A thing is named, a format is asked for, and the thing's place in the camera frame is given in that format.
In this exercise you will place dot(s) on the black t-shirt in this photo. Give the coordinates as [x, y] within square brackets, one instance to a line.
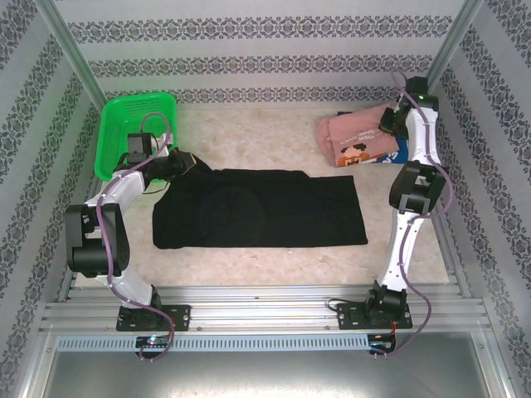
[265, 211]

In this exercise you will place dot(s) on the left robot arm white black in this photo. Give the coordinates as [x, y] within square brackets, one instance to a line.
[120, 195]

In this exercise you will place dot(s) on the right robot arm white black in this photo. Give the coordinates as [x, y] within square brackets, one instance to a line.
[415, 190]

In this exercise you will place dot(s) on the green plastic basket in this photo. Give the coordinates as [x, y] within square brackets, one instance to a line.
[137, 112]

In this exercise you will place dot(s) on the blue t-shirt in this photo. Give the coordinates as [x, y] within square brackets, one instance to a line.
[394, 156]

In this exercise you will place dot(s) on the pink t-shirt with pixel print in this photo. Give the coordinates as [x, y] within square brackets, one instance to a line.
[352, 132]

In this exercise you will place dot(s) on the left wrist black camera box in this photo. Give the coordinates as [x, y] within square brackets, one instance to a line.
[139, 145]

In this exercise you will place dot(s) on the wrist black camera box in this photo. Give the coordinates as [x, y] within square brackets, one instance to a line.
[389, 120]
[139, 145]

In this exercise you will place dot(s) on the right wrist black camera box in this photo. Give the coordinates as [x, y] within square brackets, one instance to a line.
[389, 120]

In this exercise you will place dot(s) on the aluminium corner post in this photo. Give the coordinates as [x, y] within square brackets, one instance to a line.
[70, 49]
[454, 41]

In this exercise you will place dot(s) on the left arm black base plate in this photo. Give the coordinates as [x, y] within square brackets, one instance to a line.
[178, 317]

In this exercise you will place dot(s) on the aluminium rail frame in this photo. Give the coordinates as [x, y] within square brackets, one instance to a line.
[261, 307]

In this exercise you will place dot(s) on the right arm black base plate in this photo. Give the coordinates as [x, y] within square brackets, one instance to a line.
[352, 317]

